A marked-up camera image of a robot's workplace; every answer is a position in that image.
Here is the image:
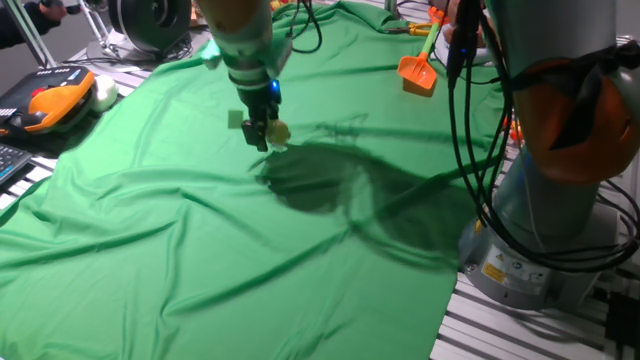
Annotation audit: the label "black sleeved forearm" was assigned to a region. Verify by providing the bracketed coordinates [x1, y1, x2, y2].
[0, 1, 57, 51]

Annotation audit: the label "thin black cable loop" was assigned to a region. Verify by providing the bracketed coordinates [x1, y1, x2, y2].
[288, 0, 324, 55]

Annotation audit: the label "white rounded object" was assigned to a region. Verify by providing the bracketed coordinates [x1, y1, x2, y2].
[90, 74, 120, 114]

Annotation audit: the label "person's hand with black object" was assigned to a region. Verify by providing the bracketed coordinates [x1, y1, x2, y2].
[38, 0, 70, 24]

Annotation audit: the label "small red yellow toys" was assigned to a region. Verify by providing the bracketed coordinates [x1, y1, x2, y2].
[501, 113, 525, 147]

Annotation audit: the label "yellow round toy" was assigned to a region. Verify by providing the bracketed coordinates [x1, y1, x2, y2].
[264, 119, 292, 152]

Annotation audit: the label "black computer keyboard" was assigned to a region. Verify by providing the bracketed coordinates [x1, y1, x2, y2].
[0, 143, 34, 187]

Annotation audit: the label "person's bare hand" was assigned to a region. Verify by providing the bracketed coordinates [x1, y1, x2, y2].
[438, 0, 469, 46]

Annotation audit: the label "yellow handled tool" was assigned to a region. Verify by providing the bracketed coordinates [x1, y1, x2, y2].
[383, 21, 434, 38]

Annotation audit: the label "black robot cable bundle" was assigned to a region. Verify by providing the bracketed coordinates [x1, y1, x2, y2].
[443, 0, 640, 274]

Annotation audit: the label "orange toy shovel green handle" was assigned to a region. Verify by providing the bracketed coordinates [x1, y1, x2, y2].
[396, 18, 442, 99]

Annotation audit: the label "green cloth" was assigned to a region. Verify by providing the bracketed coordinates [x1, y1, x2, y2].
[0, 0, 507, 360]

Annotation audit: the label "orange black teach pendant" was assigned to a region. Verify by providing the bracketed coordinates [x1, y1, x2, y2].
[0, 65, 97, 139]

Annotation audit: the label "green frame post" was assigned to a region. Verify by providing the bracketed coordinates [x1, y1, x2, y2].
[2, 0, 57, 70]

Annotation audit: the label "black round device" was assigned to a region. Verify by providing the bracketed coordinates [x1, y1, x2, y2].
[106, 0, 194, 57]

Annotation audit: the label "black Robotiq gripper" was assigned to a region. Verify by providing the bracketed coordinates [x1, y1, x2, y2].
[236, 79, 284, 153]

